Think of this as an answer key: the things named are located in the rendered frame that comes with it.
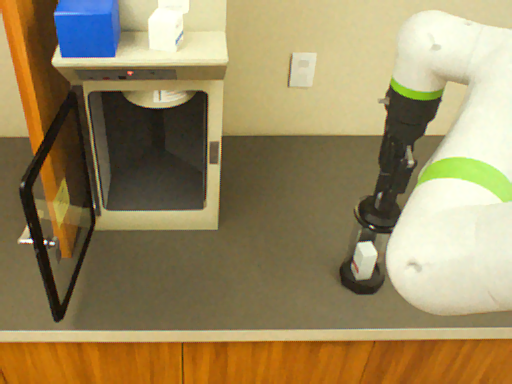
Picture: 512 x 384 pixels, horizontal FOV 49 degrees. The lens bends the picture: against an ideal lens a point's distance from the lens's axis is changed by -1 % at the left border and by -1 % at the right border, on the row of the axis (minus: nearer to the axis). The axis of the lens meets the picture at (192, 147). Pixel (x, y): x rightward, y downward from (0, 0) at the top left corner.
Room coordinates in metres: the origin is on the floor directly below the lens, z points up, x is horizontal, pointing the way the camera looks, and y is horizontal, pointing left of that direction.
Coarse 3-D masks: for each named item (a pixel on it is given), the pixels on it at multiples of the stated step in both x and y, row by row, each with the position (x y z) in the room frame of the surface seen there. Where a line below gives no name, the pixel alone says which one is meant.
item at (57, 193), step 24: (72, 120) 0.95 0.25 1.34; (72, 144) 0.93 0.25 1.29; (48, 168) 0.80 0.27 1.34; (72, 168) 0.90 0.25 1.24; (48, 192) 0.77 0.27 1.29; (72, 192) 0.88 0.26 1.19; (48, 216) 0.75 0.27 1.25; (72, 216) 0.86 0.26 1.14; (72, 240) 0.83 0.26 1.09; (72, 264) 0.81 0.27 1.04; (48, 288) 0.69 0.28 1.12
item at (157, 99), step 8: (128, 96) 1.05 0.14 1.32; (136, 96) 1.04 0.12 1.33; (144, 96) 1.03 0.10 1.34; (152, 96) 1.03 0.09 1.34; (160, 96) 1.03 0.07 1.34; (168, 96) 1.03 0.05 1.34; (176, 96) 1.04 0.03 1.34; (184, 96) 1.04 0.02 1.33; (192, 96) 1.06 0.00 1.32; (144, 104) 1.02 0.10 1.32; (152, 104) 1.02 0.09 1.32; (160, 104) 1.02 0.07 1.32; (168, 104) 1.02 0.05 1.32; (176, 104) 1.03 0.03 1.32
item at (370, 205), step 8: (368, 200) 0.87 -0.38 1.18; (376, 200) 0.85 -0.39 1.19; (360, 208) 0.85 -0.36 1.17; (368, 208) 0.84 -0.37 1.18; (376, 208) 0.84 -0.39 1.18; (400, 208) 0.85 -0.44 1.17; (368, 216) 0.83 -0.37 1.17; (376, 216) 0.82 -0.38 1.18; (384, 216) 0.82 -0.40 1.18; (392, 216) 0.82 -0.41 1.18; (376, 224) 0.81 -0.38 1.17; (384, 224) 0.81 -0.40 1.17; (392, 224) 0.81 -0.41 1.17
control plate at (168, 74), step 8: (80, 72) 0.92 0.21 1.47; (88, 72) 0.92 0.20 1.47; (96, 72) 0.92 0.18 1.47; (104, 72) 0.92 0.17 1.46; (112, 72) 0.92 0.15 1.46; (120, 72) 0.92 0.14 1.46; (128, 72) 0.92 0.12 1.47; (136, 72) 0.93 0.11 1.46; (144, 72) 0.93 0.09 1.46; (160, 72) 0.93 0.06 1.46; (168, 72) 0.93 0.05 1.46
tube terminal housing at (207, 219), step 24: (120, 0) 1.01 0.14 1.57; (144, 0) 1.01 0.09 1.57; (192, 0) 1.01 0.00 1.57; (216, 0) 1.01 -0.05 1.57; (120, 24) 1.01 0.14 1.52; (144, 24) 1.01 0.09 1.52; (192, 24) 1.01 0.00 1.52; (216, 24) 1.01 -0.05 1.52; (216, 96) 1.01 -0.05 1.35; (216, 120) 1.01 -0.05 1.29; (96, 168) 1.01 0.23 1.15; (216, 168) 1.01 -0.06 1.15; (216, 192) 1.01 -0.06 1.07; (96, 216) 1.01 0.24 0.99; (120, 216) 1.01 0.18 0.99; (144, 216) 1.01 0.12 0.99; (168, 216) 1.01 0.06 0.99; (192, 216) 1.01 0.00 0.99; (216, 216) 1.01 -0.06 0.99
